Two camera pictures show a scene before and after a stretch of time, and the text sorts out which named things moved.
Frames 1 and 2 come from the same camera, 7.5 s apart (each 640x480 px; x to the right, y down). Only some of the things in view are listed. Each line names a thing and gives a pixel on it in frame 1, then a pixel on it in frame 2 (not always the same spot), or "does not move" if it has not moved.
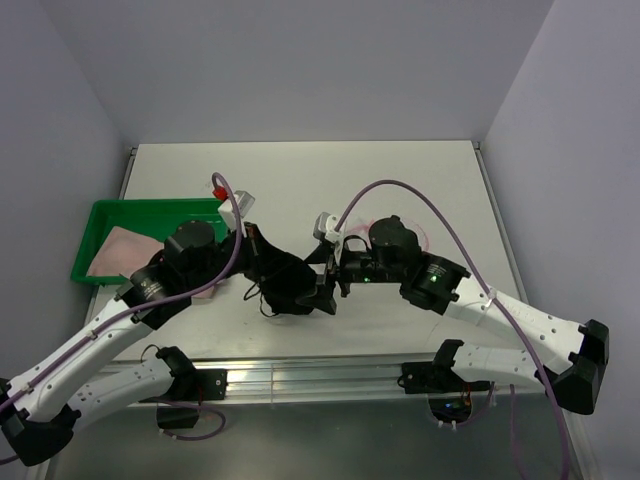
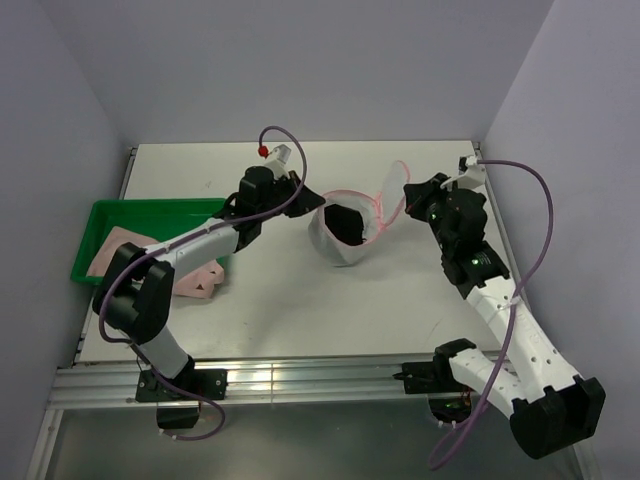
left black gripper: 257,244 -> 304,202
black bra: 285,282 -> 344,224
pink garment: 122,254 does not move
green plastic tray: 157,218 does not move
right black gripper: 320,254 -> 418,194
